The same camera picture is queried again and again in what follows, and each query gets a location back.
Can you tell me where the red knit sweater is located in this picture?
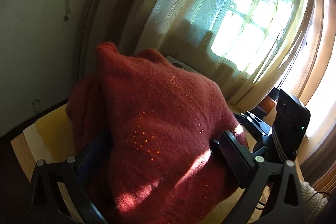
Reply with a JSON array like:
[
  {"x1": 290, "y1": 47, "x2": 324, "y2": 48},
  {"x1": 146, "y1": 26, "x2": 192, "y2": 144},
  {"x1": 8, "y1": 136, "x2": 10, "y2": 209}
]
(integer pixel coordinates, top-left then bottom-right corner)
[{"x1": 66, "y1": 43, "x2": 247, "y2": 223}]

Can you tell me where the cream knit sleeve forearm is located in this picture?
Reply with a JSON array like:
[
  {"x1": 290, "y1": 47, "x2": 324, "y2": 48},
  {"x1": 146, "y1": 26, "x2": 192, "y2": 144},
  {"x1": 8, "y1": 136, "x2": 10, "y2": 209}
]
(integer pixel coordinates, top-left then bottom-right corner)
[{"x1": 299, "y1": 181, "x2": 328, "y2": 223}]

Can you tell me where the black speaker box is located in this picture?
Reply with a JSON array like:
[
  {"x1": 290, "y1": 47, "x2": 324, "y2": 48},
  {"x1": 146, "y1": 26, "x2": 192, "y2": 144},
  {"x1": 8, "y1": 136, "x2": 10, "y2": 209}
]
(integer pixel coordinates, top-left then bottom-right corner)
[{"x1": 251, "y1": 88, "x2": 279, "y2": 119}]

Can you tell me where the carved wooden cabinet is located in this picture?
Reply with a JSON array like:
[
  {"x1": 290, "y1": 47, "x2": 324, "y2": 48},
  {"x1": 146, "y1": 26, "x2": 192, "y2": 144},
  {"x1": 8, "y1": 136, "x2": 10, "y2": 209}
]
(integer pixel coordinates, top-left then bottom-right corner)
[{"x1": 300, "y1": 134, "x2": 336, "y2": 196}]

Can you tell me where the yellow paw print blanket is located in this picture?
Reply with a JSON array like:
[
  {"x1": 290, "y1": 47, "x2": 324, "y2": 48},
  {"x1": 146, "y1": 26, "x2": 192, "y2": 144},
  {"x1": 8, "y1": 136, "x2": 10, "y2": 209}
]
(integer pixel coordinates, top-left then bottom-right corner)
[{"x1": 31, "y1": 105, "x2": 244, "y2": 223}]

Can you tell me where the ribbed peach curtain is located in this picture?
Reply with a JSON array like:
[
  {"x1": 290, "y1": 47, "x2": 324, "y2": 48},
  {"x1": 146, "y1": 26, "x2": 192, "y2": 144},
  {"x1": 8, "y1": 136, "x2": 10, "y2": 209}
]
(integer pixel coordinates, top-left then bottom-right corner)
[{"x1": 291, "y1": 0, "x2": 335, "y2": 104}]

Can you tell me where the white power strip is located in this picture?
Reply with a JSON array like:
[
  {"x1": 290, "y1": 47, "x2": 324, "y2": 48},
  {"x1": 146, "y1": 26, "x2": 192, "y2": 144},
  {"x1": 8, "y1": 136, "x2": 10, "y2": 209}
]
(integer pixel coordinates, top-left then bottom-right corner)
[{"x1": 166, "y1": 55, "x2": 200, "y2": 74}]

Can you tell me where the beige patterned curtain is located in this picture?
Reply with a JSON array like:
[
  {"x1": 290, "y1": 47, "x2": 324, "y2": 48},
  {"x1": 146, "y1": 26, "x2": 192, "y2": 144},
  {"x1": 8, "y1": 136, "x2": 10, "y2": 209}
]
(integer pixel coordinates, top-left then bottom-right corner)
[{"x1": 79, "y1": 0, "x2": 313, "y2": 111}]

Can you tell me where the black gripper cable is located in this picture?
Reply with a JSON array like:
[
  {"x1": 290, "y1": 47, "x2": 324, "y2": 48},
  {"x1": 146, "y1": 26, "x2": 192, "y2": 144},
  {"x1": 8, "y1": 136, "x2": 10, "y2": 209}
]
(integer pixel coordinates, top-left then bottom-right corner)
[{"x1": 256, "y1": 190, "x2": 332, "y2": 212}]

